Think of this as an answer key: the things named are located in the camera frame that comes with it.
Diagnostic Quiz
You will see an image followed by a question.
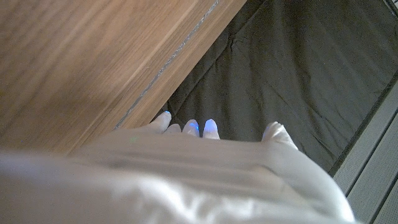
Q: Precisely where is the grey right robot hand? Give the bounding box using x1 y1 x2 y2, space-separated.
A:
0 111 358 224

